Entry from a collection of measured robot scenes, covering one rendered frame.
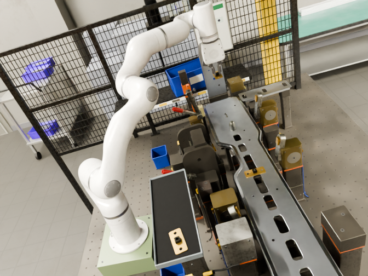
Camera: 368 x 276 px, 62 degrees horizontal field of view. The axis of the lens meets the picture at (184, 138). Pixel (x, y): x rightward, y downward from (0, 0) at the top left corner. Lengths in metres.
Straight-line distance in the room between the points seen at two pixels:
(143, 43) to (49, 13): 3.00
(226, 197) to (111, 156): 0.46
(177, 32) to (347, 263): 1.02
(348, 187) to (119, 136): 1.09
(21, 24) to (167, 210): 3.85
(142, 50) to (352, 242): 0.95
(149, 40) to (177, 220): 0.67
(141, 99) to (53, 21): 3.08
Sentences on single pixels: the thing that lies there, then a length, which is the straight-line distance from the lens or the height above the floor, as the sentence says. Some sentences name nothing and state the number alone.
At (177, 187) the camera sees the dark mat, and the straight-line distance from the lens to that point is 1.10.
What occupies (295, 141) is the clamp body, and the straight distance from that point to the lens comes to 1.37.
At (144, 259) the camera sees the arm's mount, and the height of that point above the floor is 0.79.
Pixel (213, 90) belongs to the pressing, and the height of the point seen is 1.04.
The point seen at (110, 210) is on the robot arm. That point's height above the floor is 1.03.
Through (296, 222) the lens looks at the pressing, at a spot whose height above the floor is 1.00.
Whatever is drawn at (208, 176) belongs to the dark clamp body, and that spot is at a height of 1.08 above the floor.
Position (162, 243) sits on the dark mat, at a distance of 0.96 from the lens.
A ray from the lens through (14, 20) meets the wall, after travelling 4.61.
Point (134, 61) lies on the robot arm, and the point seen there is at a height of 1.52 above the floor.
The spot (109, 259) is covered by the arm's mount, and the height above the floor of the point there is 0.80.
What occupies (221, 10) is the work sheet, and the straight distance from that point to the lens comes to 2.04.
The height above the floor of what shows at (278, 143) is 1.07.
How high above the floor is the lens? 1.90
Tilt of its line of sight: 34 degrees down
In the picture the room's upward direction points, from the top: 18 degrees counter-clockwise
